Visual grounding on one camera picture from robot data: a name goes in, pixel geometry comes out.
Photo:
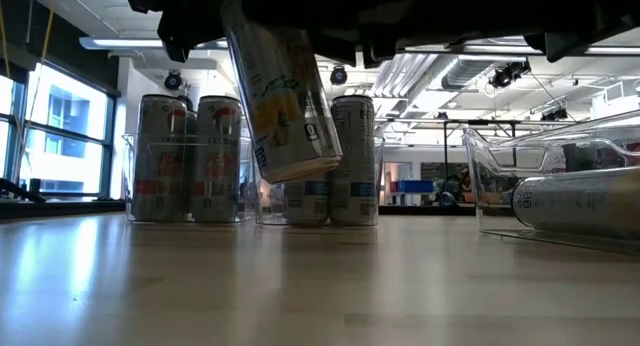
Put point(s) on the black monitor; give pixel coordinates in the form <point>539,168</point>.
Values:
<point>580,158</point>

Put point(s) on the blue background crate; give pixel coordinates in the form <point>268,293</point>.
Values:
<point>415,186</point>

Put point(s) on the black standing desk frame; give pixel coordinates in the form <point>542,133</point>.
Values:
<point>445,161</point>

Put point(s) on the black round ceiling fixture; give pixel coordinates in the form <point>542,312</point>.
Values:
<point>172,81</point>

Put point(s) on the dark framed window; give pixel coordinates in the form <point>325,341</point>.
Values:
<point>65,111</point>

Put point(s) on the Celsius Tropical Vibe can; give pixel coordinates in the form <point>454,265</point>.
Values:
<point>287,111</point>
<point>585,203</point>

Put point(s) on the small black ceiling spotlights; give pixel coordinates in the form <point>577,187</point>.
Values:
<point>555,114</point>

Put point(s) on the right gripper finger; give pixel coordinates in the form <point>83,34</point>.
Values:
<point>337,48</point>
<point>192,23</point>

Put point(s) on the clear plastic bin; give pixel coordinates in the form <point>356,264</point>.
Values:
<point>495,186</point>
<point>127,186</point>
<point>265,201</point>

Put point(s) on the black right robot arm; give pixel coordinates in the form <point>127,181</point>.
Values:
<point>500,6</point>

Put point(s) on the silver ventilation duct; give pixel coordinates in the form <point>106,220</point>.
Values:
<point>460,71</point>

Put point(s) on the small round ceiling camera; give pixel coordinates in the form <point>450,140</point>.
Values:
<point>338,76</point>

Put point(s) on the large black ceiling spotlights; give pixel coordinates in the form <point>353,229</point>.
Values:
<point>510,73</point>

